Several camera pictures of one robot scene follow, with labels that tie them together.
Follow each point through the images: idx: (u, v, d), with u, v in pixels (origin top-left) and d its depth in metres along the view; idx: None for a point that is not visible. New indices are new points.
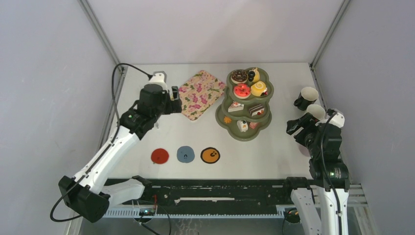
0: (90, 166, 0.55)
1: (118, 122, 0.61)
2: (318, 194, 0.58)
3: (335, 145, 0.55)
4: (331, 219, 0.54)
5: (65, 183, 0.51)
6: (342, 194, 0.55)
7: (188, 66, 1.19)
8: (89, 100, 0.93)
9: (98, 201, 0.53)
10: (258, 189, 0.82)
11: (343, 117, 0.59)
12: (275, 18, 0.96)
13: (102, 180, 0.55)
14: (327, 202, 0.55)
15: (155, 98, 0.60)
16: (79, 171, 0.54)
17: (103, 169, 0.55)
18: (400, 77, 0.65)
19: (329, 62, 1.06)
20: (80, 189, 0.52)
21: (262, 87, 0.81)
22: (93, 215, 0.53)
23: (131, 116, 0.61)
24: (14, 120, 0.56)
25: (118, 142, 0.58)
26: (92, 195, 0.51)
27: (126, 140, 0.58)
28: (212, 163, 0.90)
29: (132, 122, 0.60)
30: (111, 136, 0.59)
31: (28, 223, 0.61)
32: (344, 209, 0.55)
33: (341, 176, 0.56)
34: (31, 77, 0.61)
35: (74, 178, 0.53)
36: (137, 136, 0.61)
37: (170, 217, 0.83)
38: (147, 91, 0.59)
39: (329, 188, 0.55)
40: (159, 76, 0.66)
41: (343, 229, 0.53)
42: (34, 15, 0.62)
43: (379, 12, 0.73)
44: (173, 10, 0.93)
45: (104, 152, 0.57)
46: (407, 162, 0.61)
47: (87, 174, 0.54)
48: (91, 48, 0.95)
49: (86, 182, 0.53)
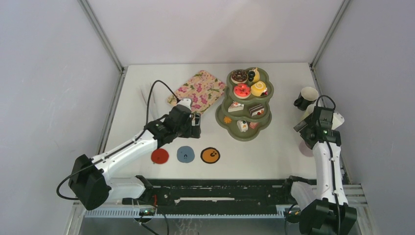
0: (110, 154, 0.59)
1: (145, 127, 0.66)
2: (314, 150, 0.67)
3: (328, 115, 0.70)
4: (325, 164, 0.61)
5: (81, 161, 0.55)
6: (335, 146, 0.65)
7: (188, 66, 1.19)
8: (89, 100, 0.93)
9: (102, 188, 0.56)
10: (258, 189, 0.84)
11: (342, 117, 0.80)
12: (275, 18, 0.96)
13: (114, 169, 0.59)
14: (321, 152, 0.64)
15: (185, 117, 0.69)
16: (99, 155, 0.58)
17: (119, 160, 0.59)
18: (400, 76, 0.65)
19: (329, 62, 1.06)
20: (93, 171, 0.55)
21: (262, 87, 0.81)
22: (90, 200, 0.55)
23: (158, 125, 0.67)
24: (14, 119, 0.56)
25: (140, 142, 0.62)
26: (101, 179, 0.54)
27: (148, 143, 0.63)
28: (211, 163, 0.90)
29: (157, 130, 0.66)
30: (136, 135, 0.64)
31: (28, 223, 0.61)
32: (336, 157, 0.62)
33: (333, 138, 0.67)
34: (31, 77, 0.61)
35: (92, 160, 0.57)
36: (156, 145, 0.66)
37: (167, 217, 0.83)
38: (180, 110, 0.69)
39: (322, 140, 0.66)
40: (186, 102, 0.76)
41: (336, 172, 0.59)
42: (34, 15, 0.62)
43: (379, 12, 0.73)
44: (174, 10, 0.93)
45: (126, 146, 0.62)
46: (408, 162, 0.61)
47: (105, 160, 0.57)
48: (92, 48, 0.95)
49: (102, 166, 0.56)
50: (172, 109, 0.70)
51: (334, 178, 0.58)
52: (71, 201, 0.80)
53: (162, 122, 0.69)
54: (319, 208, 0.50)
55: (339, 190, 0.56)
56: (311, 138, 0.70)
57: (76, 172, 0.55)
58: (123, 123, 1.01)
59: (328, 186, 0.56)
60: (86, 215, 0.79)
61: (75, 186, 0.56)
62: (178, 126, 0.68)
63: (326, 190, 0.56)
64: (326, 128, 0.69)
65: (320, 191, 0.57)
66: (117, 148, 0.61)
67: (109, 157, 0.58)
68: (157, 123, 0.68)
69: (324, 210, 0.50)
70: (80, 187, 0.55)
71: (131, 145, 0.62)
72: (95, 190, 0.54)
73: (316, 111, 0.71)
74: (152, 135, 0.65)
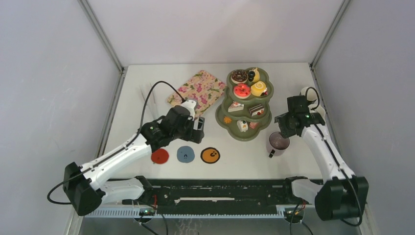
0: (99, 163, 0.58)
1: (138, 130, 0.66)
2: (305, 136, 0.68)
3: (302, 101, 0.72)
4: (320, 144, 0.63)
5: (70, 169, 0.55)
6: (321, 126, 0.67)
7: (188, 65, 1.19)
8: (89, 100, 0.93)
9: (93, 197, 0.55)
10: (259, 189, 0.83)
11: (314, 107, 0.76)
12: (275, 17, 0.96)
13: (103, 178, 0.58)
14: (312, 135, 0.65)
15: (181, 119, 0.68)
16: (87, 164, 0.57)
17: (108, 168, 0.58)
18: (400, 77, 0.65)
19: (330, 62, 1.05)
20: (82, 180, 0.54)
21: (262, 87, 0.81)
22: (81, 209, 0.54)
23: (152, 128, 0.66)
24: (14, 119, 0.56)
25: (132, 148, 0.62)
26: (89, 189, 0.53)
27: (140, 149, 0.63)
28: (211, 163, 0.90)
29: (151, 134, 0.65)
30: (127, 141, 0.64)
31: (28, 222, 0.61)
32: (327, 136, 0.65)
33: (317, 118, 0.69)
34: (31, 78, 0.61)
35: (80, 168, 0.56)
36: (149, 149, 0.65)
37: (165, 217, 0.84)
38: (176, 112, 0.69)
39: (309, 125, 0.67)
40: (191, 103, 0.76)
41: (333, 150, 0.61)
42: (33, 15, 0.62)
43: (379, 12, 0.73)
44: (173, 10, 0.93)
45: (117, 152, 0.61)
46: (408, 162, 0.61)
47: (94, 169, 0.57)
48: (92, 48, 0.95)
49: (89, 176, 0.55)
50: (168, 112, 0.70)
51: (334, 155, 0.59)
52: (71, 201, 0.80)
53: (156, 125, 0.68)
54: (334, 189, 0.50)
55: (342, 164, 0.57)
56: (297, 126, 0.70)
57: (66, 179, 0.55)
58: (123, 123, 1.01)
59: (332, 164, 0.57)
60: (86, 215, 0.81)
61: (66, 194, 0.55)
62: (174, 128, 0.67)
63: (332, 169, 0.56)
64: (307, 112, 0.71)
65: (327, 172, 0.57)
66: (106, 155, 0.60)
67: (97, 166, 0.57)
68: (151, 125, 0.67)
69: (338, 189, 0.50)
70: (71, 195, 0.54)
71: (122, 152, 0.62)
72: (84, 200, 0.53)
73: (291, 100, 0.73)
74: (145, 140, 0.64)
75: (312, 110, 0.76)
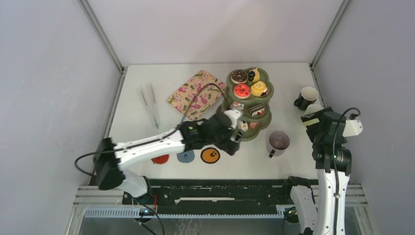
0: (132, 146, 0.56)
1: (177, 126, 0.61)
2: (319, 176, 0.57)
3: (341, 129, 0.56)
4: (328, 199, 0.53)
5: (105, 144, 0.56)
6: (343, 176, 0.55)
7: (188, 65, 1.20)
8: (89, 100, 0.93)
9: (117, 175, 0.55)
10: (258, 189, 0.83)
11: (362, 127, 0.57)
12: (276, 18, 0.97)
13: (132, 162, 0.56)
14: (326, 184, 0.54)
15: (223, 127, 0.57)
16: (121, 144, 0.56)
17: (138, 154, 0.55)
18: (400, 77, 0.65)
19: (330, 62, 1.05)
20: (112, 158, 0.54)
21: (262, 87, 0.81)
22: (104, 182, 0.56)
23: (191, 128, 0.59)
24: (15, 119, 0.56)
25: (165, 142, 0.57)
26: (116, 169, 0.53)
27: (172, 146, 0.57)
28: (211, 163, 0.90)
29: (188, 133, 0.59)
30: (165, 133, 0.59)
31: (28, 222, 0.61)
32: (342, 192, 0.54)
33: (344, 160, 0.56)
34: (31, 77, 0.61)
35: (115, 145, 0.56)
36: (183, 149, 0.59)
37: (159, 216, 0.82)
38: (222, 117, 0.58)
39: (329, 169, 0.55)
40: (236, 113, 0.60)
41: (339, 212, 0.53)
42: (33, 15, 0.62)
43: (379, 13, 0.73)
44: (173, 10, 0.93)
45: (151, 140, 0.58)
46: (409, 162, 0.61)
47: (126, 150, 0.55)
48: (92, 48, 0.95)
49: (121, 155, 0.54)
50: (213, 115, 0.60)
51: (337, 217, 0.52)
52: (72, 200, 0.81)
53: (197, 125, 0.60)
54: None
55: (339, 232, 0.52)
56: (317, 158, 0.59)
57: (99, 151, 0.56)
58: (123, 123, 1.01)
59: (328, 228, 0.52)
60: (86, 215, 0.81)
61: (97, 164, 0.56)
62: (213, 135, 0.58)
63: (325, 233, 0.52)
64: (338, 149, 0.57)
65: (319, 233, 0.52)
66: (141, 140, 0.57)
67: (129, 149, 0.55)
68: (191, 125, 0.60)
69: None
70: (100, 167, 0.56)
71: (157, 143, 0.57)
72: (108, 176, 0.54)
73: (327, 122, 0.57)
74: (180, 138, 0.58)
75: (359, 126, 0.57)
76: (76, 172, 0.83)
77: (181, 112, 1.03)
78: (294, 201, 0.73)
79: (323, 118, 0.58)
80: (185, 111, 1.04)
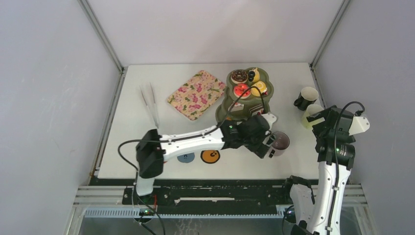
0: (176, 139, 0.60)
1: (218, 124, 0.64)
2: (319, 168, 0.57)
3: (347, 125, 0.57)
4: (326, 192, 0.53)
5: (152, 134, 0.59)
6: (344, 170, 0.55)
7: (188, 65, 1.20)
8: (89, 100, 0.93)
9: (158, 166, 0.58)
10: (258, 189, 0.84)
11: (368, 124, 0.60)
12: (276, 17, 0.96)
13: (174, 154, 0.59)
14: (325, 176, 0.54)
15: (262, 129, 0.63)
16: (167, 136, 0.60)
17: (181, 148, 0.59)
18: (400, 77, 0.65)
19: (330, 62, 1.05)
20: (157, 148, 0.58)
21: (262, 87, 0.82)
22: (145, 172, 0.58)
23: (231, 127, 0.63)
24: (15, 119, 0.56)
25: (207, 138, 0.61)
26: (160, 160, 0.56)
27: (214, 143, 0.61)
28: (211, 163, 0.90)
29: (229, 132, 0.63)
30: (206, 130, 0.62)
31: (27, 222, 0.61)
32: (341, 185, 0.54)
33: (347, 155, 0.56)
34: (31, 77, 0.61)
35: (160, 137, 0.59)
36: (221, 146, 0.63)
37: (161, 217, 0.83)
38: (262, 121, 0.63)
39: (330, 162, 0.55)
40: (271, 118, 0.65)
41: (335, 204, 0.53)
42: (33, 15, 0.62)
43: (379, 13, 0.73)
44: (173, 10, 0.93)
45: (194, 136, 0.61)
46: (409, 161, 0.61)
47: (170, 143, 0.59)
48: (92, 48, 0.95)
49: (166, 148, 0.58)
50: (252, 117, 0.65)
51: (333, 209, 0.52)
52: (72, 200, 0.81)
53: (236, 125, 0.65)
54: None
55: (333, 224, 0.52)
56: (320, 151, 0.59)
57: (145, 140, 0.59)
58: (123, 123, 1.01)
59: (323, 219, 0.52)
60: (86, 215, 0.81)
61: (139, 153, 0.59)
62: (251, 135, 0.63)
63: (318, 224, 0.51)
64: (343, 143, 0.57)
65: (313, 223, 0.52)
66: (184, 135, 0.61)
67: (174, 142, 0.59)
68: (231, 124, 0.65)
69: None
70: (142, 155, 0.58)
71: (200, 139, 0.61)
72: (150, 166, 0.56)
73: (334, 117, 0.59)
74: (221, 136, 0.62)
75: (365, 125, 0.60)
76: (76, 172, 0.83)
77: (181, 112, 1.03)
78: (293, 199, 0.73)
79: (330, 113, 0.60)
80: (185, 111, 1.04)
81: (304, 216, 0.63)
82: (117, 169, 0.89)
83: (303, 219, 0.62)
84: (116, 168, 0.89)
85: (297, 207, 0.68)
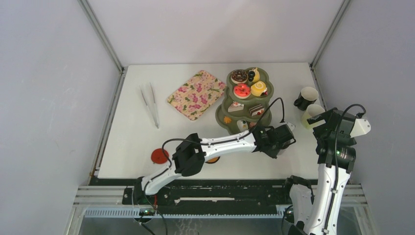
0: (214, 143, 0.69)
1: (251, 129, 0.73)
2: (319, 170, 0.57)
3: (348, 127, 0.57)
4: (324, 194, 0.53)
5: (193, 137, 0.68)
6: (343, 173, 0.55)
7: (188, 65, 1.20)
8: (89, 99, 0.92)
9: (197, 166, 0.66)
10: (258, 189, 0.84)
11: (369, 126, 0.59)
12: (276, 17, 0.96)
13: (213, 156, 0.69)
14: (324, 178, 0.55)
15: (287, 137, 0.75)
16: (206, 139, 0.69)
17: (219, 150, 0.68)
18: (401, 77, 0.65)
19: (329, 62, 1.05)
20: (198, 151, 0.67)
21: (262, 87, 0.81)
22: (185, 171, 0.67)
23: (262, 132, 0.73)
24: (14, 118, 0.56)
25: (242, 142, 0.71)
26: (201, 161, 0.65)
27: (247, 145, 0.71)
28: (212, 162, 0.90)
29: (261, 137, 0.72)
30: (240, 134, 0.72)
31: (27, 222, 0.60)
32: (340, 188, 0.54)
33: (347, 158, 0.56)
34: (31, 77, 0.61)
35: (201, 140, 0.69)
36: (252, 149, 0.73)
37: (162, 217, 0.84)
38: (288, 130, 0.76)
39: (330, 165, 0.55)
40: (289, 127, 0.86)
41: (333, 207, 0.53)
42: (32, 15, 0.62)
43: (379, 13, 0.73)
44: (173, 10, 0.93)
45: (230, 140, 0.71)
46: (409, 162, 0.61)
47: (210, 146, 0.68)
48: (92, 47, 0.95)
49: (206, 150, 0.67)
50: (279, 126, 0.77)
51: (330, 211, 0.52)
52: (72, 200, 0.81)
53: (265, 130, 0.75)
54: None
55: (330, 227, 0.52)
56: (322, 153, 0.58)
57: (187, 142, 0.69)
58: (123, 123, 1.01)
59: (320, 221, 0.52)
60: (86, 215, 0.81)
61: (180, 153, 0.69)
62: (279, 140, 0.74)
63: (315, 225, 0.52)
64: (343, 147, 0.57)
65: (310, 224, 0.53)
66: (221, 139, 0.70)
67: (213, 145, 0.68)
68: (262, 129, 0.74)
69: None
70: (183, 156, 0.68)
71: (234, 142, 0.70)
72: (191, 166, 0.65)
73: (336, 119, 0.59)
74: (253, 140, 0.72)
75: (368, 126, 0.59)
76: (76, 172, 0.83)
77: (181, 112, 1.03)
78: (293, 199, 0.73)
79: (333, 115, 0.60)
80: (185, 111, 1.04)
81: (302, 217, 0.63)
82: (117, 169, 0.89)
83: (301, 219, 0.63)
84: (116, 168, 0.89)
85: (297, 208, 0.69)
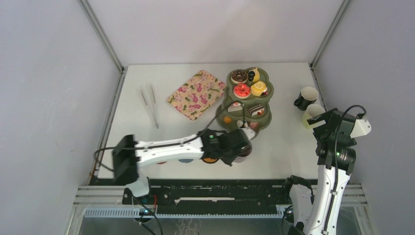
0: (153, 147, 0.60)
1: (198, 133, 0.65)
2: (318, 171, 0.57)
3: (348, 128, 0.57)
4: (324, 196, 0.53)
5: (127, 140, 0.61)
6: (343, 174, 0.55)
7: (188, 65, 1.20)
8: (89, 99, 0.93)
9: (132, 173, 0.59)
10: (258, 189, 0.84)
11: (370, 127, 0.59)
12: (276, 17, 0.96)
13: (150, 162, 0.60)
14: (324, 179, 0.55)
15: (241, 144, 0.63)
16: (143, 143, 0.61)
17: (157, 155, 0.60)
18: (401, 77, 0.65)
19: (329, 62, 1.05)
20: (131, 156, 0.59)
21: (262, 87, 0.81)
22: (120, 177, 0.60)
23: (212, 137, 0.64)
24: (14, 118, 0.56)
25: (185, 147, 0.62)
26: (133, 167, 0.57)
27: (193, 151, 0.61)
28: (211, 163, 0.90)
29: (208, 142, 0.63)
30: (185, 139, 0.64)
31: (27, 222, 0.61)
32: (340, 189, 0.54)
33: (347, 159, 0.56)
34: (31, 77, 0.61)
35: (136, 143, 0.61)
36: (201, 155, 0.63)
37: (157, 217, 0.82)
38: (242, 135, 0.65)
39: (330, 166, 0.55)
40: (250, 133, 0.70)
41: (333, 208, 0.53)
42: (32, 14, 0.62)
43: (379, 13, 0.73)
44: (173, 10, 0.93)
45: (172, 144, 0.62)
46: (409, 162, 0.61)
47: (146, 150, 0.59)
48: (92, 47, 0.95)
49: (141, 154, 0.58)
50: (233, 131, 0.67)
51: (330, 213, 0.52)
52: (72, 200, 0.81)
53: (217, 136, 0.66)
54: None
55: (330, 228, 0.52)
56: (321, 154, 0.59)
57: (120, 146, 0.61)
58: (123, 123, 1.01)
59: (319, 223, 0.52)
60: (86, 215, 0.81)
61: (115, 158, 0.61)
62: (231, 147, 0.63)
63: (315, 227, 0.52)
64: (343, 148, 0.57)
65: (309, 225, 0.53)
66: (162, 143, 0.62)
67: (150, 149, 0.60)
68: (212, 134, 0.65)
69: None
70: (118, 161, 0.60)
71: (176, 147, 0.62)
72: (125, 173, 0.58)
73: (336, 121, 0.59)
74: (200, 145, 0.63)
75: (368, 128, 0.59)
76: (76, 172, 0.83)
77: (181, 112, 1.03)
78: (292, 199, 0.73)
79: (333, 117, 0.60)
80: (185, 111, 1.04)
81: (302, 218, 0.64)
82: None
83: (301, 220, 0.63)
84: None
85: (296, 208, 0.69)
